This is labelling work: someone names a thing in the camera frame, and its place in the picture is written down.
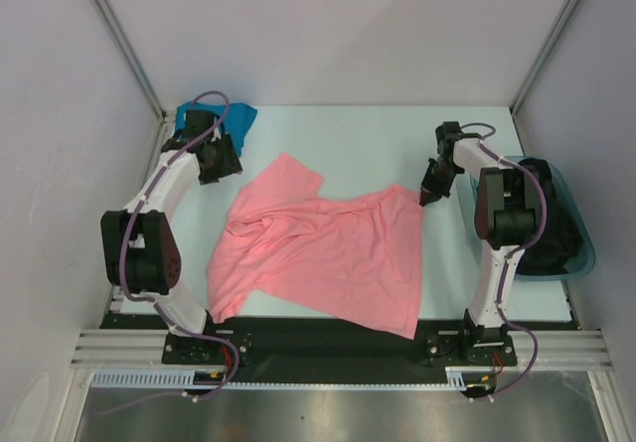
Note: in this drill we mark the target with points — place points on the right aluminium corner post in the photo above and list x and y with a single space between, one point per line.
549 45

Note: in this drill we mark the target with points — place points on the folded blue t shirt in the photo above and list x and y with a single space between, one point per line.
237 123

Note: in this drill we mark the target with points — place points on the left aluminium corner post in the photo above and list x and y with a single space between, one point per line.
115 30

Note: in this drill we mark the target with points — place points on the aluminium corner post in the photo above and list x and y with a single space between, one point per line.
549 45
115 30

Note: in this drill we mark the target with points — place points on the black t shirt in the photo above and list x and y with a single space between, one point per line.
561 240

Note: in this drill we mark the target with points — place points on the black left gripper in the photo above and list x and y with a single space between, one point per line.
231 164

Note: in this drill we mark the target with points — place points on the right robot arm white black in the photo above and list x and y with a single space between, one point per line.
483 333

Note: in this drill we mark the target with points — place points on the aluminium front frame rail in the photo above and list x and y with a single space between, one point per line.
557 350

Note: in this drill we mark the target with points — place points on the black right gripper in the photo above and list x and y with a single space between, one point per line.
435 182

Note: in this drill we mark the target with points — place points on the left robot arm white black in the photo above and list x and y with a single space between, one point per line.
141 254

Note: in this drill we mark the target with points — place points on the pink t shirt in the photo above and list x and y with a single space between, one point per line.
358 260

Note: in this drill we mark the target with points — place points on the teal plastic basket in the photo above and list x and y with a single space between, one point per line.
525 210

